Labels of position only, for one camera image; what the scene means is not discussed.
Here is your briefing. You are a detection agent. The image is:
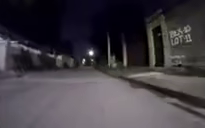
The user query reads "grey building with doorway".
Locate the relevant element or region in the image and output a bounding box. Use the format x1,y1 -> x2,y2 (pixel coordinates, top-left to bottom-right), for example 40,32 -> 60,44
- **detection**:
145,0 -> 205,70

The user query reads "raised pavement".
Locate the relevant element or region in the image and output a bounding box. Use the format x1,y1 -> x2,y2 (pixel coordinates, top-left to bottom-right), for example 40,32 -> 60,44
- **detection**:
95,65 -> 205,113

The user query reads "row of pale walls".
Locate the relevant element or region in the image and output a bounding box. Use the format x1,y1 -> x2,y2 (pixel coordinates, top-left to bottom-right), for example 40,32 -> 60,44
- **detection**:
0,23 -> 76,75

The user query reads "street lamp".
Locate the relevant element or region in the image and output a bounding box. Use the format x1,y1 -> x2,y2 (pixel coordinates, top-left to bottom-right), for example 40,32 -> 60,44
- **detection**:
87,49 -> 95,57

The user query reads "pale pole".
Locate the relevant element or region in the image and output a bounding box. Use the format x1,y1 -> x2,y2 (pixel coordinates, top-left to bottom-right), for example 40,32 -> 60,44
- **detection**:
120,32 -> 128,68
106,31 -> 112,69

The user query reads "grey asphalt road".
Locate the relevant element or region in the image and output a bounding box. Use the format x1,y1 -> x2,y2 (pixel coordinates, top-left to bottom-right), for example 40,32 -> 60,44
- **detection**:
0,65 -> 205,128

